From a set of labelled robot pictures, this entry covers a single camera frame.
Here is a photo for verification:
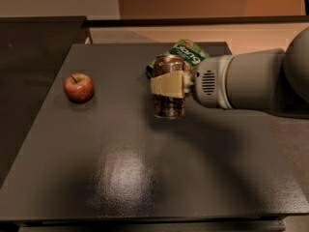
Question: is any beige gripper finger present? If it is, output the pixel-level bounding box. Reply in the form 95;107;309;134
151;71;193;99

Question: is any orange soda can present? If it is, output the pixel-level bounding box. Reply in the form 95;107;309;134
152;53;192;120

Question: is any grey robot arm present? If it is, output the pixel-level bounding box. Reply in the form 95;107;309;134
147;28;309;119

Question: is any green snack bag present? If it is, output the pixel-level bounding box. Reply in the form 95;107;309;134
146;39;210;78

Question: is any red apple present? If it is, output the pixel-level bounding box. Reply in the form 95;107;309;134
63;72;95;103

